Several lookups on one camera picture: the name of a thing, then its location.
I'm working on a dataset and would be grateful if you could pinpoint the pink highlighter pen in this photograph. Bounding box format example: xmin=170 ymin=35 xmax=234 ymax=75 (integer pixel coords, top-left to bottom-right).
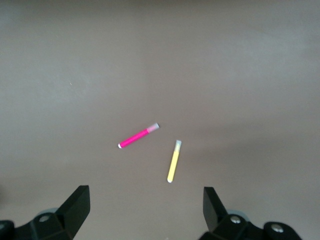
xmin=117 ymin=122 xmax=161 ymax=150

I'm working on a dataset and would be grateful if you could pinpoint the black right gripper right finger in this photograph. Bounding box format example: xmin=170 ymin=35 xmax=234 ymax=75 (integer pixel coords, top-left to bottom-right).
xmin=197 ymin=186 xmax=304 ymax=240

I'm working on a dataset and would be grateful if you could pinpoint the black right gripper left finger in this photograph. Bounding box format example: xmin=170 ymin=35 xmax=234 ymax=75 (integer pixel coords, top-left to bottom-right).
xmin=0 ymin=184 xmax=91 ymax=240

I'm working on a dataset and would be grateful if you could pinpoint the yellow highlighter pen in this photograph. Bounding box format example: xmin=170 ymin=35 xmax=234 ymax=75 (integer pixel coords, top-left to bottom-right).
xmin=166 ymin=139 xmax=183 ymax=184

